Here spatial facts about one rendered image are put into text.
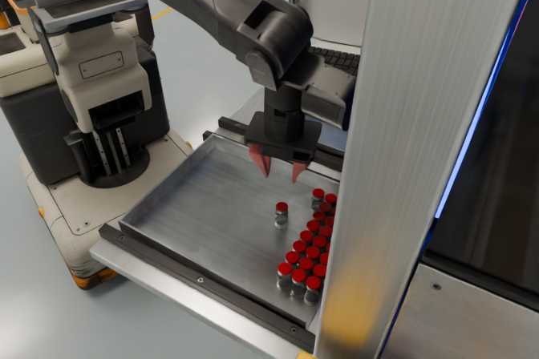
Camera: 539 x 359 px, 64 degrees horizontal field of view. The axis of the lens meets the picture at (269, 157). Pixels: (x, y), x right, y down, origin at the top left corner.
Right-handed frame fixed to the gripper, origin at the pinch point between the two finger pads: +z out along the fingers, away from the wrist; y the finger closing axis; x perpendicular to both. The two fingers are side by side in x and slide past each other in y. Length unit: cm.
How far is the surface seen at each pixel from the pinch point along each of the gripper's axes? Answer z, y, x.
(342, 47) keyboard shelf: 20, 1, 78
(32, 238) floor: 102, -110, 32
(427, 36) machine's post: -39.1, 12.1, -26.5
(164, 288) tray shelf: 10.3, -13.1, -18.1
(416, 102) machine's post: -35.5, 12.5, -26.7
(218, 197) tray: 10.3, -11.5, 1.0
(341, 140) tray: 10.3, 7.7, 22.7
